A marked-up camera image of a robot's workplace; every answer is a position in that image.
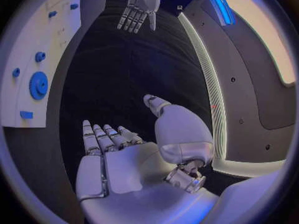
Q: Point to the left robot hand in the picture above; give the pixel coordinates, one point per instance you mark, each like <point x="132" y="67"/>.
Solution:
<point x="142" y="1"/>

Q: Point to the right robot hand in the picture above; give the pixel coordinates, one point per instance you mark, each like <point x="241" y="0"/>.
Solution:
<point x="130" y="171"/>

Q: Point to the white task board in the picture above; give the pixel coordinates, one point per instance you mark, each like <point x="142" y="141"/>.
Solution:
<point x="28" y="33"/>

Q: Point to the blue peg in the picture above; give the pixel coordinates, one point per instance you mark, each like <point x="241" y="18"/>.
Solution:
<point x="74" y="6"/>
<point x="52" y="14"/>
<point x="16" y="72"/>

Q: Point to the glowing light bar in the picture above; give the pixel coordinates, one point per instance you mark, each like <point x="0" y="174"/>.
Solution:
<point x="219" y="5"/>

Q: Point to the small blue knob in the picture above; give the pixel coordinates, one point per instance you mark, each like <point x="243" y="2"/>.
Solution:
<point x="40" y="57"/>

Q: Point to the blue block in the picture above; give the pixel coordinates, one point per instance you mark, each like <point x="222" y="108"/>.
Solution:
<point x="26" y="115"/>

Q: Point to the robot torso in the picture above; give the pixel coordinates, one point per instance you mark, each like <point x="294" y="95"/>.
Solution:
<point x="233" y="100"/>

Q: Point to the blue gear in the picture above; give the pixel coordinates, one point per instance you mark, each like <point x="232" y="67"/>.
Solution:
<point x="38" y="85"/>

